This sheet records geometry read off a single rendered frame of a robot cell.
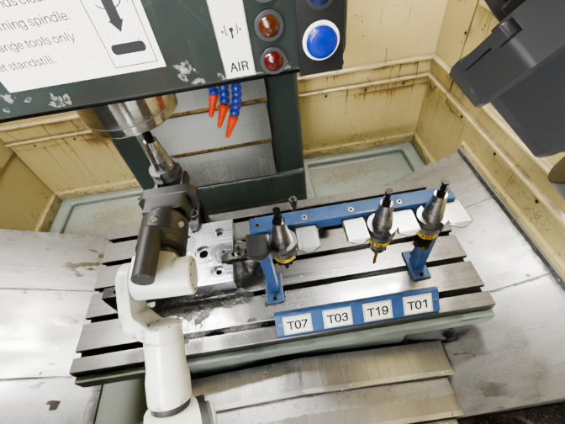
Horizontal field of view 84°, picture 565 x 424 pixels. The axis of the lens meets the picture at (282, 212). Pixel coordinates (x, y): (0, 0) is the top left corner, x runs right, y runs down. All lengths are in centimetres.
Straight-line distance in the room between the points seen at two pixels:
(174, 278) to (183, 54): 34
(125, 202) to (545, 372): 189
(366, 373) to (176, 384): 62
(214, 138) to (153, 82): 82
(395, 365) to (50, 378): 114
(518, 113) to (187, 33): 27
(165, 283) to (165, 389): 17
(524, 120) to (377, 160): 166
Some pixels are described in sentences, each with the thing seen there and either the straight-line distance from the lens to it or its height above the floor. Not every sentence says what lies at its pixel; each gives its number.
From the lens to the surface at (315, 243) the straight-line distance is 68.
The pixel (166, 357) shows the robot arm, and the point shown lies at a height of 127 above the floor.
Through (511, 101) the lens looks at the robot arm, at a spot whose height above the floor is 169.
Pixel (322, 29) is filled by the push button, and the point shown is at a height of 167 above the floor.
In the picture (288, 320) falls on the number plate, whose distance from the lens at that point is 90.
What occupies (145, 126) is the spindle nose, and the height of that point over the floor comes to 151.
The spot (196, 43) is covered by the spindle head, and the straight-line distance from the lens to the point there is 34.
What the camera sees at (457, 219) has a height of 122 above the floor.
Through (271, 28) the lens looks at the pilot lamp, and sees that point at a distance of 33.
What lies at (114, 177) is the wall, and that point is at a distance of 194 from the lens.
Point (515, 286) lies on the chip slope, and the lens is 124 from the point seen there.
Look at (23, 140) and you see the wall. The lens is 192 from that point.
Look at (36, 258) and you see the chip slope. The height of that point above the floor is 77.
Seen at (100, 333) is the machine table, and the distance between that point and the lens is 114.
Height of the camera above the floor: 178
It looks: 50 degrees down
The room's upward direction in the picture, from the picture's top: 10 degrees counter-clockwise
